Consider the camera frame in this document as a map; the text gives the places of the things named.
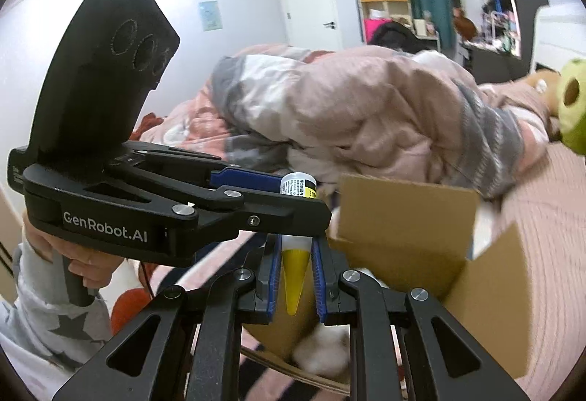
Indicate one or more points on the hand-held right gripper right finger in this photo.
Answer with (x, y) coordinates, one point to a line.
(317, 282)

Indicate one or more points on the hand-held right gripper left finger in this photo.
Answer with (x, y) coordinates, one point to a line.
(276, 282)

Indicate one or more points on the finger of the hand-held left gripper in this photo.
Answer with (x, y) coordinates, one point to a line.
(274, 217)
(247, 179)

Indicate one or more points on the white bottle with yellow cap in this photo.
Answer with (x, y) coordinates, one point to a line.
(293, 277)

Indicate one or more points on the cardboard box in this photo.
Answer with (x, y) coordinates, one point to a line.
(403, 217)

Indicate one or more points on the person's left forearm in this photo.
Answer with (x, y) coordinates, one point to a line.
(46, 323)

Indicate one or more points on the person's left hand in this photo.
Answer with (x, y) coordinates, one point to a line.
(91, 272)

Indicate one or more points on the red patterned cloth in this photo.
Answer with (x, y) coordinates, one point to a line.
(146, 124)

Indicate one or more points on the striped plush blanket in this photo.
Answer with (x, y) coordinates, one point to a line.
(206, 268)

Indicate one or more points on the pink grey striped comforter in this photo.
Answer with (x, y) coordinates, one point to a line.
(366, 107)

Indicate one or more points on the red soft object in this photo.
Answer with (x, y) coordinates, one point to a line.
(128, 311)

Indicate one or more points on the white door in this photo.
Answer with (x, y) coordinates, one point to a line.
(306, 7)

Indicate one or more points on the pink bag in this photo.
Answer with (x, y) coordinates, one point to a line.
(375, 30)

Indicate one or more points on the black backpack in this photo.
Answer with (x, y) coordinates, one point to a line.
(396, 39)

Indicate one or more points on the pink ribbed bed sheet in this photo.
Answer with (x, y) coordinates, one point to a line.
(549, 245)

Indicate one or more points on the brown animal plush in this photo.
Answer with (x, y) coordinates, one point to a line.
(466, 27)

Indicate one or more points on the white desk rack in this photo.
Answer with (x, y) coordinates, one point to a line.
(499, 25)

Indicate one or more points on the brown teddy bear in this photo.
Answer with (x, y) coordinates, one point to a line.
(542, 87)

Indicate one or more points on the green avocado plush toy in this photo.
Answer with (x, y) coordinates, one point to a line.
(574, 107)

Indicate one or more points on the white bed headboard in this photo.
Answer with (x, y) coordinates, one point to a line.
(563, 34)

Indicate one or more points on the wall poster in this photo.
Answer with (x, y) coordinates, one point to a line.
(208, 16)

